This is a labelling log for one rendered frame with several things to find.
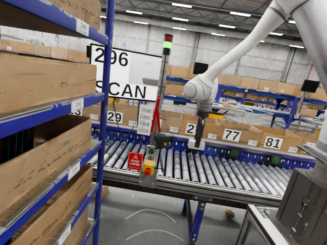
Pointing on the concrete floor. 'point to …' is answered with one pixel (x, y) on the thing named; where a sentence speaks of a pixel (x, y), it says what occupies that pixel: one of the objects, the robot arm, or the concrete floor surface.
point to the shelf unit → (18, 213)
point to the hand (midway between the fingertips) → (196, 141)
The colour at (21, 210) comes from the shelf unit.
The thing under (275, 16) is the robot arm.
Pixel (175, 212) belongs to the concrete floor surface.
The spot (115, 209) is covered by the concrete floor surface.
